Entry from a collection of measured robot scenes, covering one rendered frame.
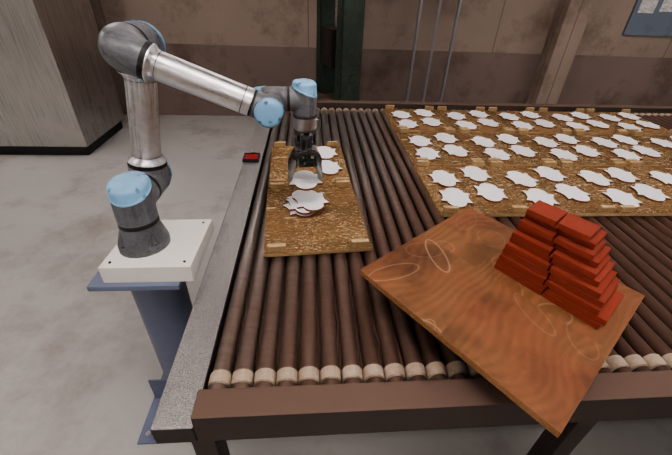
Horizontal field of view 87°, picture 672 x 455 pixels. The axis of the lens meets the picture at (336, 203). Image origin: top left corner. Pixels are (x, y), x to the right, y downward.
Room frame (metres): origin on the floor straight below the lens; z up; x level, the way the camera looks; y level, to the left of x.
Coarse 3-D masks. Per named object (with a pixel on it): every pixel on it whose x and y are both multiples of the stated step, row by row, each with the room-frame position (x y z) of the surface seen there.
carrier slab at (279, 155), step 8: (272, 152) 1.58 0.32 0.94; (280, 152) 1.59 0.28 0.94; (288, 152) 1.59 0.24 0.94; (336, 152) 1.62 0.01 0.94; (272, 160) 1.50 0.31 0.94; (280, 160) 1.50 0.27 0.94; (336, 160) 1.52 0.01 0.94; (344, 160) 1.53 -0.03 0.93; (272, 168) 1.42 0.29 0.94; (280, 168) 1.42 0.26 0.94; (296, 168) 1.43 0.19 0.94; (304, 168) 1.43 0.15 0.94; (312, 168) 1.43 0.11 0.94; (344, 168) 1.45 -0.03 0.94; (272, 176) 1.34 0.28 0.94; (280, 176) 1.34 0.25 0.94; (328, 176) 1.36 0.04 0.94; (336, 176) 1.37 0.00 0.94; (344, 176) 1.37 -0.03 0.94; (288, 184) 1.28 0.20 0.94; (328, 184) 1.29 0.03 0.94
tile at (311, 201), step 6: (300, 192) 1.15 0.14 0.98; (306, 192) 1.15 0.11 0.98; (312, 192) 1.16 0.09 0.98; (294, 198) 1.11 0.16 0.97; (300, 198) 1.11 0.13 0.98; (306, 198) 1.11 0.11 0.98; (312, 198) 1.11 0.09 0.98; (318, 198) 1.11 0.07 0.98; (300, 204) 1.07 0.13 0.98; (306, 204) 1.07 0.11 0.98; (312, 204) 1.07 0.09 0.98; (318, 204) 1.07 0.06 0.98; (324, 204) 1.09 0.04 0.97; (306, 210) 1.04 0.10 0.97; (312, 210) 1.04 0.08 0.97; (318, 210) 1.04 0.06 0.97
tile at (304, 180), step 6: (294, 174) 1.15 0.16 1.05; (300, 174) 1.15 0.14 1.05; (306, 174) 1.15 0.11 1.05; (312, 174) 1.16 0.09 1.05; (294, 180) 1.10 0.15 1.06; (300, 180) 1.11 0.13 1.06; (306, 180) 1.11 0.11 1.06; (312, 180) 1.11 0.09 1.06; (318, 180) 1.11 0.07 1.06; (294, 186) 1.08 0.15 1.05; (300, 186) 1.06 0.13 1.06; (306, 186) 1.06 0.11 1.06; (312, 186) 1.06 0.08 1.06
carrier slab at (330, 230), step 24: (288, 192) 1.21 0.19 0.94; (336, 192) 1.23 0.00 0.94; (288, 216) 1.05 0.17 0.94; (312, 216) 1.05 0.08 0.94; (336, 216) 1.06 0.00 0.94; (360, 216) 1.07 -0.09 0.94; (264, 240) 0.91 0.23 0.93; (288, 240) 0.91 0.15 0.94; (312, 240) 0.92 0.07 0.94; (336, 240) 0.92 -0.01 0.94
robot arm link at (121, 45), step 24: (120, 24) 0.95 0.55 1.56; (120, 48) 0.89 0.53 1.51; (144, 48) 0.90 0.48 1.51; (144, 72) 0.89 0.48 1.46; (168, 72) 0.90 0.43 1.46; (192, 72) 0.91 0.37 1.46; (216, 96) 0.91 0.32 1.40; (240, 96) 0.92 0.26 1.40; (264, 96) 0.94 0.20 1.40; (264, 120) 0.90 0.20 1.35
